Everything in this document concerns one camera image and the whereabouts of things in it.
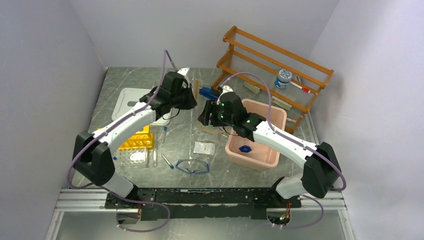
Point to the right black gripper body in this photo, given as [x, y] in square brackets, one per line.
[219, 118]

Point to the black base frame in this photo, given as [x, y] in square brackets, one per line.
[196, 203]

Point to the blue stapler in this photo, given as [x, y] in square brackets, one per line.
[209, 93]

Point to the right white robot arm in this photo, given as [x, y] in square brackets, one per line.
[319, 164]

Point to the upright blue capped tube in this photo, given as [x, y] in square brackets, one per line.
[165, 130]

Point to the orange wooden shelf rack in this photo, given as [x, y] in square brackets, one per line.
[249, 53]

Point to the pink plastic bin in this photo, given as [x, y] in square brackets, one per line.
[261, 157]

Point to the white plastic lid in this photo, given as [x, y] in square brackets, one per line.
[127, 99]

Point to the small clear plastic bag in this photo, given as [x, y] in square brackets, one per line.
[205, 148]

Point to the clear test tube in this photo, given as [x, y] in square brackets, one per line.
[155, 160]

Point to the beige labelled block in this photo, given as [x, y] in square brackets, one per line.
[281, 103]

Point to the blue white jar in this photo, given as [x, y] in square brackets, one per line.
[283, 78]

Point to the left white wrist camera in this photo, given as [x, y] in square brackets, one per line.
[184, 72]

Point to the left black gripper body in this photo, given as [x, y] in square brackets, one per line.
[183, 100]

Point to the wooden handled brush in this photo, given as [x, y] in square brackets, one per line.
[196, 88]

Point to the yellow rubber tubing with clamps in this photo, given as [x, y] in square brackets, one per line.
[210, 131]

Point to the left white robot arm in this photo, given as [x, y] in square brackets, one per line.
[92, 155]

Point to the blue safety glasses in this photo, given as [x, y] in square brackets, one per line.
[192, 166]

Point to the red white marker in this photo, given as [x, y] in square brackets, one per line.
[306, 90]

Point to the yellow test tube rack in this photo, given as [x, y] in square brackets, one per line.
[140, 139]

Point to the beige block on shelf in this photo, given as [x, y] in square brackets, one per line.
[254, 89]

